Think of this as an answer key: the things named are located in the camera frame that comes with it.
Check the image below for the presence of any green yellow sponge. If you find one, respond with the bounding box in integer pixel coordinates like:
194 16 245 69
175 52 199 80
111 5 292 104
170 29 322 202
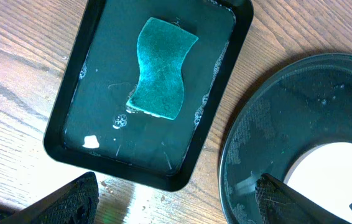
126 17 198 120

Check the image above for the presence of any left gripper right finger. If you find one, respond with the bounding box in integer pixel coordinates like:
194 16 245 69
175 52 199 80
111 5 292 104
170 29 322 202
255 173 347 224

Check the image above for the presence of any white plate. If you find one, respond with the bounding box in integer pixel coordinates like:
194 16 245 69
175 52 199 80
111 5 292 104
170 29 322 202
284 142 352 223

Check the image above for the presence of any black round tray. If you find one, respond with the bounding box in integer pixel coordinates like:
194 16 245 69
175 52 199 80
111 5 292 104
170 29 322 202
219 54 352 223

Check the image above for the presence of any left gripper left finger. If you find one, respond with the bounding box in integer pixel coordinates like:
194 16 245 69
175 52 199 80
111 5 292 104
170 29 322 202
0 172 99 224

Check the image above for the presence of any black rectangular tray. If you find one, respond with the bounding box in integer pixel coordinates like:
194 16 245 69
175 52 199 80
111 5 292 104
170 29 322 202
44 0 254 192

